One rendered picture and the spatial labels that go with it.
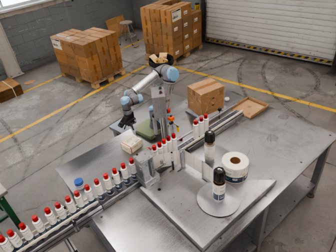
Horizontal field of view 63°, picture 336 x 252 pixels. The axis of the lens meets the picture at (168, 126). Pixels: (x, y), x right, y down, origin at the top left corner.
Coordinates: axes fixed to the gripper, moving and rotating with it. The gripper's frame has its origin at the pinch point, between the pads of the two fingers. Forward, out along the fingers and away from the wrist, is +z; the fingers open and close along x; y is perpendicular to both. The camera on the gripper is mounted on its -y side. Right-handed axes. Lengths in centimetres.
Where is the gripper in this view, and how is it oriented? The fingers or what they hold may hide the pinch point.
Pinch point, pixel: (129, 132)
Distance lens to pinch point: 252.2
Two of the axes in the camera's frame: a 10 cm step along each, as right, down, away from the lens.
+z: 0.7, 8.1, 5.8
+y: 6.5, -4.8, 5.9
